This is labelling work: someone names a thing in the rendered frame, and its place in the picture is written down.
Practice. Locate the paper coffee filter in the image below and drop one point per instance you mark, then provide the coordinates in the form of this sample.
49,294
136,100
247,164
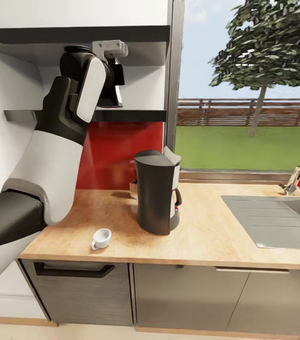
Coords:
172,157

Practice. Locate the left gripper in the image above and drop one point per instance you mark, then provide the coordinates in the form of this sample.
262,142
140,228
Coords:
116,75

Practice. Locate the shelf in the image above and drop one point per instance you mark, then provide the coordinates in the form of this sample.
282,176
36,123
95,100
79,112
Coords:
44,47
99,115

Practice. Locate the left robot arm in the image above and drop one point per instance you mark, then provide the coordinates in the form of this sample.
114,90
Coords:
40,190

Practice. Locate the bottle of coffee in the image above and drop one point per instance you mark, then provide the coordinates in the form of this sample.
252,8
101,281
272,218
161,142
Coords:
110,96

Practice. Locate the coffee cup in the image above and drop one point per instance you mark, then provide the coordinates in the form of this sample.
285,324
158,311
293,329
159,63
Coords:
101,239

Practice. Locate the dishwasher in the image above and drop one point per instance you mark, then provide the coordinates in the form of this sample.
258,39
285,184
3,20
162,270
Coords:
83,292

